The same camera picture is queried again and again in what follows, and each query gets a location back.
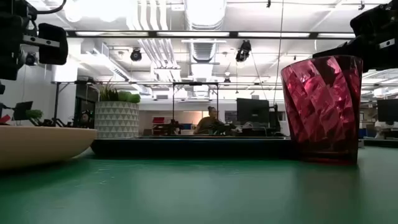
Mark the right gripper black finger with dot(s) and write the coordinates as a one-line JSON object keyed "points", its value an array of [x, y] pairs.
{"points": [[382, 60]]}

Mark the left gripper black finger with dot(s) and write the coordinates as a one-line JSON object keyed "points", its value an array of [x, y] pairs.
{"points": [[53, 54], [9, 56]]}

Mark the red faceted plastic cup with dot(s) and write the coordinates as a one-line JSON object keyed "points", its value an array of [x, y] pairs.
{"points": [[320, 109]]}

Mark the peach round plate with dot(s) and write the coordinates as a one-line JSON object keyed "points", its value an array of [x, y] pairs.
{"points": [[37, 146]]}

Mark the black serving tray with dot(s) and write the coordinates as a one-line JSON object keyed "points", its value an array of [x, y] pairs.
{"points": [[186, 147]]}

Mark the black ceiling spotlight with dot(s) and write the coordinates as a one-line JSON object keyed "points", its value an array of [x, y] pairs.
{"points": [[31, 59], [136, 55], [243, 51]]}

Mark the black tripod stand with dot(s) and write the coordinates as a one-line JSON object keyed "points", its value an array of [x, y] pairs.
{"points": [[56, 102]]}

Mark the small black screen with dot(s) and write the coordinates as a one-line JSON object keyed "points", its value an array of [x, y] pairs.
{"points": [[22, 110]]}

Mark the small green background plant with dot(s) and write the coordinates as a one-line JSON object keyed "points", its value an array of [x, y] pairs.
{"points": [[34, 114]]}

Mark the green succulent plant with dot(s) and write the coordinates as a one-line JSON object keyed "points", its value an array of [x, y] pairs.
{"points": [[124, 96]]}

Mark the white triangle-patterned plant pot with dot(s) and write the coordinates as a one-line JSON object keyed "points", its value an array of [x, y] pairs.
{"points": [[116, 119]]}

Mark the red storage bin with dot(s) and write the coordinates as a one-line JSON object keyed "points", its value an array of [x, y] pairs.
{"points": [[158, 120]]}

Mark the overhead light bar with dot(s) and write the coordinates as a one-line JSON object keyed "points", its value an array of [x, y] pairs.
{"points": [[192, 34]]}

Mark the person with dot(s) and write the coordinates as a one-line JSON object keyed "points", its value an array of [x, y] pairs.
{"points": [[206, 124]]}

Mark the green table mat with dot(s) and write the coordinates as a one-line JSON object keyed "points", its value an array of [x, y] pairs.
{"points": [[199, 193]]}

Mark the silver air duct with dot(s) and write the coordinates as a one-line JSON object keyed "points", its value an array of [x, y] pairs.
{"points": [[203, 49]]}

